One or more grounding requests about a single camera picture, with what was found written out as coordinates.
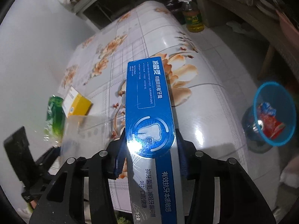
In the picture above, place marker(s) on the dark jar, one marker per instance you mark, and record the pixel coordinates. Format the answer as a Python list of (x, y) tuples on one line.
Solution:
[(171, 1)]

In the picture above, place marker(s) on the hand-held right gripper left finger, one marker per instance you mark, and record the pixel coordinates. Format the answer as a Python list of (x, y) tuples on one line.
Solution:
[(119, 162)]

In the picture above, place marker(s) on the blue plastic waste basket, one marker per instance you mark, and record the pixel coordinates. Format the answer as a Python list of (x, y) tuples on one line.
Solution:
[(275, 91)]

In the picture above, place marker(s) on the floral tablecloth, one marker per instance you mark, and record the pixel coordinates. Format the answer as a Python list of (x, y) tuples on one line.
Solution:
[(144, 42)]

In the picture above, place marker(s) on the stack of plates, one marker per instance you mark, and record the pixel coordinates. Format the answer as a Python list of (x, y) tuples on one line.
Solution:
[(266, 3)]

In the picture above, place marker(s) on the blue and red wrapper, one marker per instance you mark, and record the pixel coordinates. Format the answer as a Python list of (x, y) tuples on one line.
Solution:
[(267, 108)]

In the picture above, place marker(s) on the cooking oil bottle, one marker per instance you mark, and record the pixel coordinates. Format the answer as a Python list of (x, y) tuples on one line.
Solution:
[(192, 16)]

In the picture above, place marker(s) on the wooden shelf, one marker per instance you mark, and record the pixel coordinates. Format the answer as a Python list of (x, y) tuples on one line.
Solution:
[(252, 21)]

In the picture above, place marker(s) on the grey kitchen counter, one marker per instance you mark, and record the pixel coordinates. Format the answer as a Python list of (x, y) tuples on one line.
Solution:
[(93, 7)]

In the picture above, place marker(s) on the clear plastic box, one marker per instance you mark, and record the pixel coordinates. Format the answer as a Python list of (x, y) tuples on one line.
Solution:
[(88, 130)]

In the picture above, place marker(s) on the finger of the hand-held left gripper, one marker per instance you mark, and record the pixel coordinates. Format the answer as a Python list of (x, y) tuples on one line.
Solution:
[(50, 157)]

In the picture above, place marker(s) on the blue toothpaste box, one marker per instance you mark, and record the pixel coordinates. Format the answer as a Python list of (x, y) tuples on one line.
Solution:
[(149, 112)]

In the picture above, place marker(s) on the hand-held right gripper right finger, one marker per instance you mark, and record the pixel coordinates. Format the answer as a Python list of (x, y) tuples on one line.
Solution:
[(183, 159)]

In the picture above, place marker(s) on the pale shoe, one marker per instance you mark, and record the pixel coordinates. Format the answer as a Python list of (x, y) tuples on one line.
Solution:
[(290, 172)]

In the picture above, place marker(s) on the yellow and white box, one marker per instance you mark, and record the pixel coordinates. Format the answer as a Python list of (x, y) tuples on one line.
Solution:
[(78, 102)]

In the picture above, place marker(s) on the white paper scrap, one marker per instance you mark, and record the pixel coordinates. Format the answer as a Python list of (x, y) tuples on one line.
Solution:
[(236, 26)]

